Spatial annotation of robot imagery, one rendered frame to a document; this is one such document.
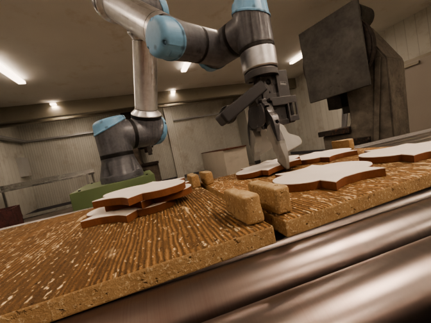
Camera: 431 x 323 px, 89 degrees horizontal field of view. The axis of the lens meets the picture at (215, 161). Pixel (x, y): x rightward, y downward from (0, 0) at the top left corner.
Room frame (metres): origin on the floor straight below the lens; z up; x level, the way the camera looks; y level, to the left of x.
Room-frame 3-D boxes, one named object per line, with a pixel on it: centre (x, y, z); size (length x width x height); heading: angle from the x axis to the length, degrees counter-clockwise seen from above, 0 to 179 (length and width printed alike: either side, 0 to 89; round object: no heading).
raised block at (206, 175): (0.49, 0.03, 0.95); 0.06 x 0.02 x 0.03; 16
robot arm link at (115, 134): (0.82, 0.35, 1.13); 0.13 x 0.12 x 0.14; 133
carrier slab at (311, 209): (0.41, -0.20, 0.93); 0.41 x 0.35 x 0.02; 106
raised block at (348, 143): (0.59, -0.35, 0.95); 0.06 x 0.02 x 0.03; 16
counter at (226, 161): (8.32, -0.29, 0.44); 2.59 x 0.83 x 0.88; 19
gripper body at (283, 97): (0.48, -0.14, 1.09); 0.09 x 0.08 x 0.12; 106
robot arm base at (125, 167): (0.82, 0.35, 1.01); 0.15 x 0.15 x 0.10
